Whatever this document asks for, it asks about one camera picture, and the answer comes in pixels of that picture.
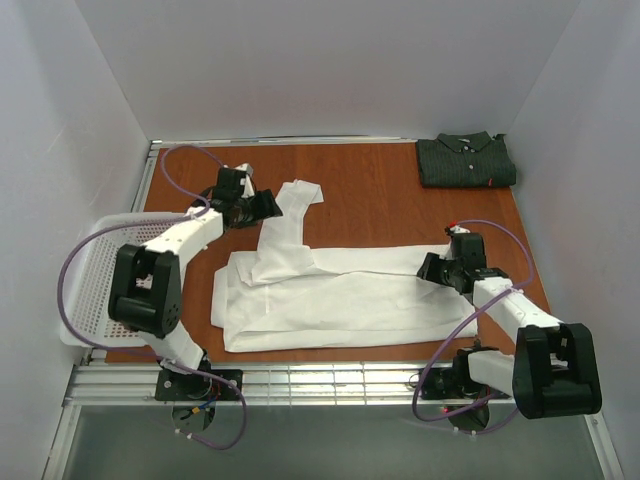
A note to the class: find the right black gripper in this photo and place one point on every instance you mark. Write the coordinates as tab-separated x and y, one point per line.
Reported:
435	268

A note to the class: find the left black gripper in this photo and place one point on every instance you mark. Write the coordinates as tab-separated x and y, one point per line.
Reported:
260	209

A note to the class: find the white long sleeve shirt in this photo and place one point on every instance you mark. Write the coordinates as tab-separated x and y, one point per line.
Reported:
285	295

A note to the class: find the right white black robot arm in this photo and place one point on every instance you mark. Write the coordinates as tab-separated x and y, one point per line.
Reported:
553	371

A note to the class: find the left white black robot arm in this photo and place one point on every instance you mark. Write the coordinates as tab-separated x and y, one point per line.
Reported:
147	284

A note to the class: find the folded dark green shirt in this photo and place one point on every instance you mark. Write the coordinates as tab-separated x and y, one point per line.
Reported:
476	160

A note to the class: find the white plastic basket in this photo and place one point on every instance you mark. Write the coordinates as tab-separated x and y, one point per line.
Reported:
88	284

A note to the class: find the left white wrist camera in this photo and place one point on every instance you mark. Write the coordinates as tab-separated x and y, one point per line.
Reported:
246	180

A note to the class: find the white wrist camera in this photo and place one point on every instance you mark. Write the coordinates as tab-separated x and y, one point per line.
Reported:
454	229
246	180

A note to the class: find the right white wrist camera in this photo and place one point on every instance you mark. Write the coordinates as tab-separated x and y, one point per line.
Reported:
454	229

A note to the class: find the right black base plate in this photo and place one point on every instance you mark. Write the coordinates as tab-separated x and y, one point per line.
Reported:
442	383

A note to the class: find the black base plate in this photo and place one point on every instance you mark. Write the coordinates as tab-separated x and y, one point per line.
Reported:
200	385
442	383

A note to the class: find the aluminium table frame rail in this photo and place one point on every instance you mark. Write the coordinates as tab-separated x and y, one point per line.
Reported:
262	384

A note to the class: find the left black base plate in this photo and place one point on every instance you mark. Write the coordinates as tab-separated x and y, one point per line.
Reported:
200	385

